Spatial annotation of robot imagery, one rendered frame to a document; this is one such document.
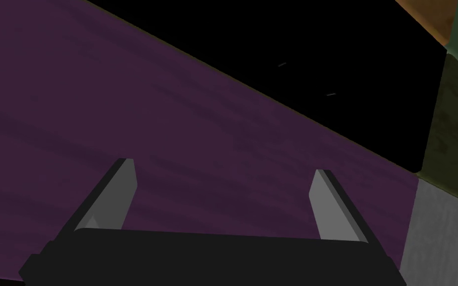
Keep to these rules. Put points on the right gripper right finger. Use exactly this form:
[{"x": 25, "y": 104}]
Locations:
[{"x": 332, "y": 210}]

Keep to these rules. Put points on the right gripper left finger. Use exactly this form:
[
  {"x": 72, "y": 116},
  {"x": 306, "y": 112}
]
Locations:
[{"x": 111, "y": 198}]

